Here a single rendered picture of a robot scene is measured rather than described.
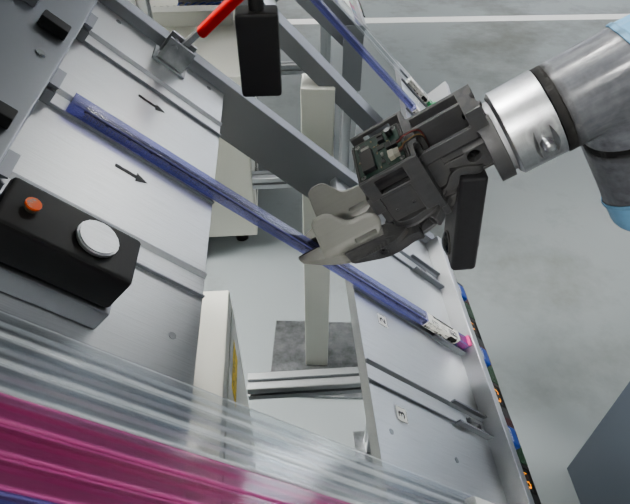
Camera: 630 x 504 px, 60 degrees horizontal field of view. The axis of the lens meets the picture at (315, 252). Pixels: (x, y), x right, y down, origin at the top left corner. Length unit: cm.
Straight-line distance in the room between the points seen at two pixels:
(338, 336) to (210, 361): 82
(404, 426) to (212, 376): 35
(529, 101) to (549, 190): 182
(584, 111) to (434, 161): 12
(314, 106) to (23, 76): 68
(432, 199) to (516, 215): 164
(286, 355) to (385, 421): 107
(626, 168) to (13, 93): 45
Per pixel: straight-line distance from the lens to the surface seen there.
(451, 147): 47
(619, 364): 176
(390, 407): 52
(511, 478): 63
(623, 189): 54
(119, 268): 32
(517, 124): 46
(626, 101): 48
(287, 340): 158
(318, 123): 100
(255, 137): 69
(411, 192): 47
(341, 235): 50
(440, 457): 55
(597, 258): 205
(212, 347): 83
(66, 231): 32
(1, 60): 37
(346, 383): 113
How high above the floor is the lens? 128
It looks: 44 degrees down
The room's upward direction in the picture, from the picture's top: straight up
